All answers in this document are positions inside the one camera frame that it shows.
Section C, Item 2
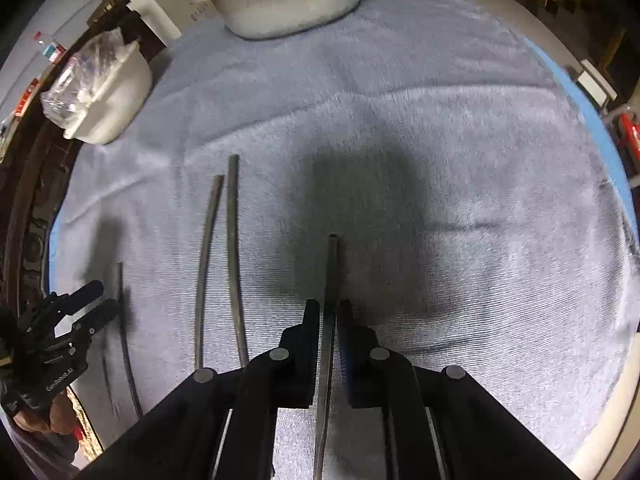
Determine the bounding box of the clear water bottle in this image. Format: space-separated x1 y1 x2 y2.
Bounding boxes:
32 30 66 66

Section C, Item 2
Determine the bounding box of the person's left hand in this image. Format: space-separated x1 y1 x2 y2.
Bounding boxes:
11 391 82 435

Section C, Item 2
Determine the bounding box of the clear plastic bag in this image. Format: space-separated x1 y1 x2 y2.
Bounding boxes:
40 27 139 129

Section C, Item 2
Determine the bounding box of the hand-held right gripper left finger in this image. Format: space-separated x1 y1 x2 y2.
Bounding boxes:
75 299 323 480

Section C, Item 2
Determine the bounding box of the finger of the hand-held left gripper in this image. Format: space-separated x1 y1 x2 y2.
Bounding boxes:
75 299 120 339
47 280 105 314

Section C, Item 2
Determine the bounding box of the white cardboard box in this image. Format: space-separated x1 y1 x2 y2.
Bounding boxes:
117 0 226 44

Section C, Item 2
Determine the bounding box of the person's left forearm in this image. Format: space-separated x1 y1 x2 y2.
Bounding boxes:
0 412 83 480

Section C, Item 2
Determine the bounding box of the small white stool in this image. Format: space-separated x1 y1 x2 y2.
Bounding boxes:
575 57 619 112

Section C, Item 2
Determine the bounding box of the white plastic bowl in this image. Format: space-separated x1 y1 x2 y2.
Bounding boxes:
62 42 154 146

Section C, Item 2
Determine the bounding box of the dark metal chopstick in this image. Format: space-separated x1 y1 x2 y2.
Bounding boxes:
313 233 343 480
226 154 251 367
115 261 145 418
194 175 224 370

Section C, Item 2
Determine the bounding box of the grey tablecloth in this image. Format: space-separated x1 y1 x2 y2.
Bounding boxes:
52 0 638 480

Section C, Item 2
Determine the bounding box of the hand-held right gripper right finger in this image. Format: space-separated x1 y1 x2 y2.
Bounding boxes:
337 299 578 480

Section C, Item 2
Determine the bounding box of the aluminium cooking pot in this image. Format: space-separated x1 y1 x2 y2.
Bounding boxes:
192 0 363 41

